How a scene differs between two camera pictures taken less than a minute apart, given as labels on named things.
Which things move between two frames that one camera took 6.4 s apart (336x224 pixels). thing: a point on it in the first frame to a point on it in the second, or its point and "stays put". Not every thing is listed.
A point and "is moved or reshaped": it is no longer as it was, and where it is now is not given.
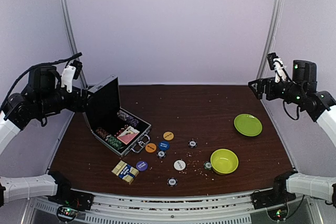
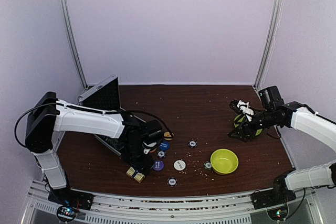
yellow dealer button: (168, 136) stays put
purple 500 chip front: (172, 182) stays put
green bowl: (223, 161) stays put
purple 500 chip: (160, 154) stays put
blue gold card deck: (125, 171) to (138, 176)
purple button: (142, 166) is moved or reshaped
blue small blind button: (164, 145) stays put
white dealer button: (179, 164) stays put
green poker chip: (207, 165) stays put
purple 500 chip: (192, 144) stays put
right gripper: (269, 81) to (244, 124)
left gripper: (79, 103) to (143, 166)
